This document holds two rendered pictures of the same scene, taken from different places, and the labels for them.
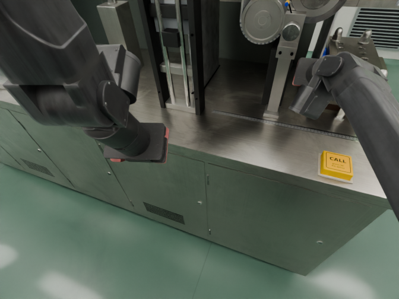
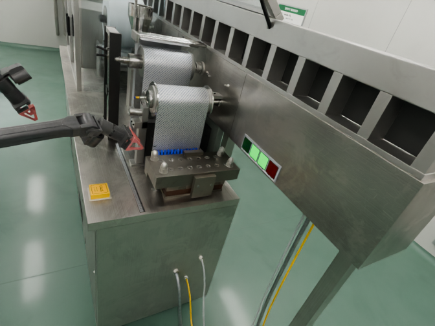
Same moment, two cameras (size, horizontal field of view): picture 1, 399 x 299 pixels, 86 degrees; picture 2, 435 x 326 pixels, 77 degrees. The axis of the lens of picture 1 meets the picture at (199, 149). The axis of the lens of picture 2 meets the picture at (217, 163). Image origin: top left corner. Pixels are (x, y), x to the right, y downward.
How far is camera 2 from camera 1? 121 cm
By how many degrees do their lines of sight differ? 28
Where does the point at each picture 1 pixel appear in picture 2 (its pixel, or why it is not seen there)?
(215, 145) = (85, 151)
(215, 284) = (55, 284)
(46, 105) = not seen: outside the picture
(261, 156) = (87, 167)
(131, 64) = (22, 72)
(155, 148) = (17, 105)
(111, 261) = (36, 217)
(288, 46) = (134, 119)
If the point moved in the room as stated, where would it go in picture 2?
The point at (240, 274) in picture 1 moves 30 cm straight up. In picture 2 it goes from (75, 296) to (72, 264)
